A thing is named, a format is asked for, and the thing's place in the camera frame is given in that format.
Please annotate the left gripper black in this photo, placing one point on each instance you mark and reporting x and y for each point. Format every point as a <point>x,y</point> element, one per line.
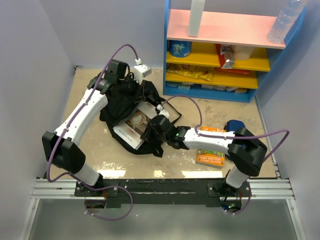
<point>137,89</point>

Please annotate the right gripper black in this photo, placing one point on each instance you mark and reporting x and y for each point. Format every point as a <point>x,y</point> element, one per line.
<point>147,136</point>

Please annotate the black student backpack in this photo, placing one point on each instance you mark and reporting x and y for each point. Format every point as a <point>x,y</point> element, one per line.
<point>119,108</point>

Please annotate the white coffee cover book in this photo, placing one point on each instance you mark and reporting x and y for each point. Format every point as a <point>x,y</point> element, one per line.
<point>133,128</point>

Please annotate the orange treehouse book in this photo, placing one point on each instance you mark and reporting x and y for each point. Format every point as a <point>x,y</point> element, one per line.
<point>210,158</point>

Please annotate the blue pencil case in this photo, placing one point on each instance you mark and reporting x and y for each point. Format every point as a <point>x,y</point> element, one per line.
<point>233,125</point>

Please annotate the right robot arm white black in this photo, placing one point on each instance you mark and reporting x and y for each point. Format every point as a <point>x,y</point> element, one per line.
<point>245,150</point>

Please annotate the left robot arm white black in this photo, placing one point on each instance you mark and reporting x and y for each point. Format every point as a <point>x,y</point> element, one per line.
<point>61,147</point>

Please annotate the yellow chips bag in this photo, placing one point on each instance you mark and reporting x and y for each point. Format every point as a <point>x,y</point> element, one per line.
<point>191,71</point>

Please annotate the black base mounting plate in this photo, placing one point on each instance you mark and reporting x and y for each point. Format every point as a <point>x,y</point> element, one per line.
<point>211,192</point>

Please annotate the blue round tin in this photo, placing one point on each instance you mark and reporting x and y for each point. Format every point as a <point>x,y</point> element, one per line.
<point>180,49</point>

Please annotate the red flat packet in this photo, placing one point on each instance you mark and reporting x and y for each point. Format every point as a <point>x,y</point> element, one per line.
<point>233,71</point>

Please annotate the colourful wooden shelf unit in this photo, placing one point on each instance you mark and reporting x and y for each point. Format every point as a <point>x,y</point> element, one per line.
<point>229,29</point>

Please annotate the white tall bottle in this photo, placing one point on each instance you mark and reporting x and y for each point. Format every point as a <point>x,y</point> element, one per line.
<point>195,17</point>

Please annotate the white plastic tub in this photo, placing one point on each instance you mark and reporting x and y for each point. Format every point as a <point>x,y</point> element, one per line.
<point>242,53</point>

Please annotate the clear plastic water bottle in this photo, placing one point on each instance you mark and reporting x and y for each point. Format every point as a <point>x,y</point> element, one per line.
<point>285,20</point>

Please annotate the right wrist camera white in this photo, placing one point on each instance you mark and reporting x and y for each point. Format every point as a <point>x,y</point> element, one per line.
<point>161,111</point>

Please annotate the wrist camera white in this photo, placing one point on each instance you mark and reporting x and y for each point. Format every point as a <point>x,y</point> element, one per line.
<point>140,71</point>
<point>161,111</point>

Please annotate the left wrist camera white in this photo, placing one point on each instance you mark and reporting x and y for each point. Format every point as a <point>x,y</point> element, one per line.
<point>140,71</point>

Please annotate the aluminium rail frame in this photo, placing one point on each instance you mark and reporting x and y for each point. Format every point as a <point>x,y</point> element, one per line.
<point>55,213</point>

